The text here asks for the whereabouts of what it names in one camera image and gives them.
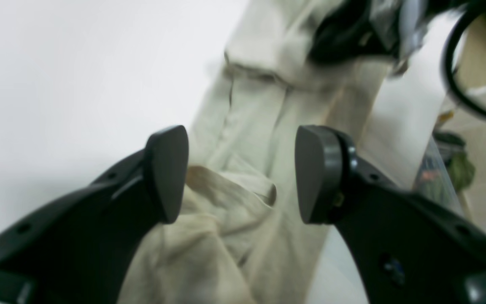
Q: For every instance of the beige t-shirt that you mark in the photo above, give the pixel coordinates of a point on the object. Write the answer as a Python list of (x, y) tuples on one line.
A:
[(239, 238)]

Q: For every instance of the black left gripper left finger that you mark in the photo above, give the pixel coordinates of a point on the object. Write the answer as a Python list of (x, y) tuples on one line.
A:
[(77, 249)]

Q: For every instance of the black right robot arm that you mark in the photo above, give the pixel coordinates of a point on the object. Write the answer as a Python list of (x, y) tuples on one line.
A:
[(395, 29)]

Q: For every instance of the clear plastic storage bin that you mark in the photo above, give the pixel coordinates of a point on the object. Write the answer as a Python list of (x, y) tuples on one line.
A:
[(446, 172)]

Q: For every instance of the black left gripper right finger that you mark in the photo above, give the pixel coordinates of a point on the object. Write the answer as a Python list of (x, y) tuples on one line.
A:
[(407, 249)]

